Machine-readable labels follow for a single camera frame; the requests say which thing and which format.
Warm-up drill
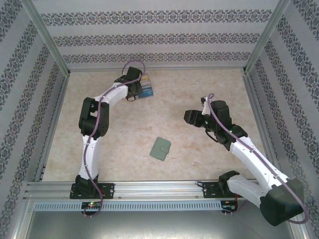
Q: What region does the green leather card holder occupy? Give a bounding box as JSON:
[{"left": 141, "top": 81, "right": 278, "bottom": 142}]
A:
[{"left": 150, "top": 136, "right": 172, "bottom": 163}]

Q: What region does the small circuit board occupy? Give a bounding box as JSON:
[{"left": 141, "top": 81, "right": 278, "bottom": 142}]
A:
[
  {"left": 81, "top": 201, "right": 103, "bottom": 210},
  {"left": 221, "top": 200, "right": 239, "bottom": 212}
]

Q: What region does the grey metal shelf sheet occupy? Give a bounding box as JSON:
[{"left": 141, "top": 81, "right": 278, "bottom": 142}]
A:
[{"left": 24, "top": 210, "right": 300, "bottom": 239}]

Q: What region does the aluminium table edge rail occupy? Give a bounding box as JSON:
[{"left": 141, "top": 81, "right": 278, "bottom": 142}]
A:
[
  {"left": 243, "top": 72, "right": 284, "bottom": 180},
  {"left": 34, "top": 73, "right": 72, "bottom": 182}
]

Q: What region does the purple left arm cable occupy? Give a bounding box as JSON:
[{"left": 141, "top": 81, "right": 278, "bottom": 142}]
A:
[{"left": 83, "top": 59, "right": 147, "bottom": 217}]

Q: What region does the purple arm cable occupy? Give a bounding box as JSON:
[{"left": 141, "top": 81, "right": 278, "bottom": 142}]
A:
[
  {"left": 83, "top": 59, "right": 147, "bottom": 217},
  {"left": 208, "top": 93, "right": 309, "bottom": 225}
]

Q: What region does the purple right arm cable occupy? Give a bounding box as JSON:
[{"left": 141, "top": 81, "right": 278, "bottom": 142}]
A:
[{"left": 208, "top": 93, "right": 309, "bottom": 225}]

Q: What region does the aluminium frame post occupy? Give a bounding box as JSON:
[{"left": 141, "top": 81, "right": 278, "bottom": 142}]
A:
[
  {"left": 19, "top": 0, "right": 72, "bottom": 75},
  {"left": 242, "top": 0, "right": 293, "bottom": 74}
]

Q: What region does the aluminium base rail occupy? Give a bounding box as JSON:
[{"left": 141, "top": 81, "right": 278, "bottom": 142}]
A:
[{"left": 24, "top": 181, "right": 282, "bottom": 200}]

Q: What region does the slotted grey cable duct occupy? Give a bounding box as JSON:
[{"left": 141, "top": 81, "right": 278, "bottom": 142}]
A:
[{"left": 33, "top": 201, "right": 222, "bottom": 211}]

